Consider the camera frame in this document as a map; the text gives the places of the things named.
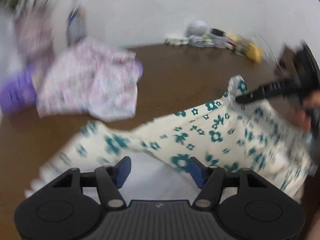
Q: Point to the white astronaut figurine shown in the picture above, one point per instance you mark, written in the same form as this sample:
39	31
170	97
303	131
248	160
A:
195	31

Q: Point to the pink floral garment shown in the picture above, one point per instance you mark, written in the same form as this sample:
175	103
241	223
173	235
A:
91	78

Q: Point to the person right hand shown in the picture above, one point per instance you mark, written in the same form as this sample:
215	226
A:
300	117

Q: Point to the black charger block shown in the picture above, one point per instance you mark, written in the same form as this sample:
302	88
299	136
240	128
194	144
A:
217	32

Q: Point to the brown cardboard stand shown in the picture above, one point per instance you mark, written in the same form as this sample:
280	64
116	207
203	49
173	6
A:
285	61

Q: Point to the purple tissue pack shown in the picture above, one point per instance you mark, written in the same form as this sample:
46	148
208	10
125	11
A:
18	91

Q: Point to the glass cup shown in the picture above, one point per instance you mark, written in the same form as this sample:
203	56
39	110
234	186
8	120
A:
241	45

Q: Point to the cream green floral dress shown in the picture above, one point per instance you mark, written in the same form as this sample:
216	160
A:
219	133

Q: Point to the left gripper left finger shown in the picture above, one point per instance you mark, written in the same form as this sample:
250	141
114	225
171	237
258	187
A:
109	180

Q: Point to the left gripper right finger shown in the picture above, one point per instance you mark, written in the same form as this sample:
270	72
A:
209	180

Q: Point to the yellow mug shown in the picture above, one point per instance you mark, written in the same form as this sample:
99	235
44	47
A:
254	53

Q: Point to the pink purple vase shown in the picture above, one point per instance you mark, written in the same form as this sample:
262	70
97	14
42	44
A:
33	32

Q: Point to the plastic drink bottle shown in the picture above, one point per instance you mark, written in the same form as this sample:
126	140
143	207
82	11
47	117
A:
76	26

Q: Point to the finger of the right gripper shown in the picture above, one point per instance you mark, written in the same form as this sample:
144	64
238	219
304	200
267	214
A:
276	88

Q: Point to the white power strip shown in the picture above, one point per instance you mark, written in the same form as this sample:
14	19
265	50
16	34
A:
173	41

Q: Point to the white tin box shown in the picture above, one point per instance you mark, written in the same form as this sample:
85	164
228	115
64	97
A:
218	41

